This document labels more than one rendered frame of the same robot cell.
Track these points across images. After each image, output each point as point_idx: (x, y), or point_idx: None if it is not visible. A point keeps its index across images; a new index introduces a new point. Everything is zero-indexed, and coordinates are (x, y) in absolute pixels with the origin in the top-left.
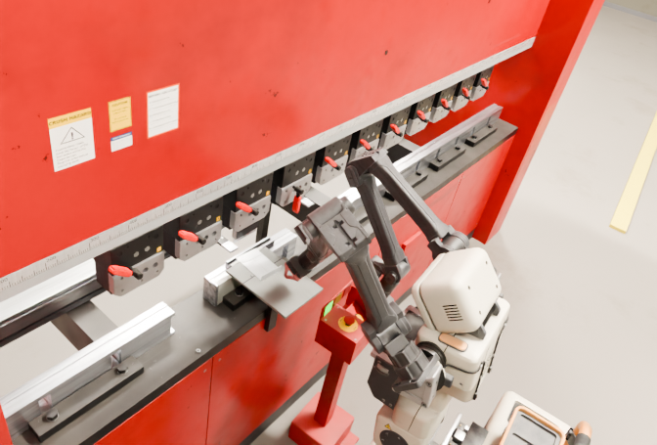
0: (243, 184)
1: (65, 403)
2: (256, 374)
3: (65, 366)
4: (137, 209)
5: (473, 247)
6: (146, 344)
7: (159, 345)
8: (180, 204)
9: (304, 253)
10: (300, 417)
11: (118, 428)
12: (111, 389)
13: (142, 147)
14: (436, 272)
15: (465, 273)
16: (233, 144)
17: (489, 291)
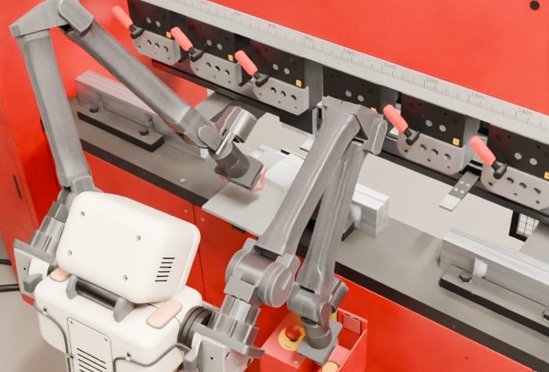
0: (260, 40)
1: (107, 114)
2: (265, 315)
3: (127, 91)
4: None
5: (165, 222)
6: (176, 139)
7: (186, 155)
8: (184, 2)
9: None
10: None
11: (106, 164)
12: (125, 135)
13: None
14: (131, 202)
15: (100, 203)
16: None
17: (106, 262)
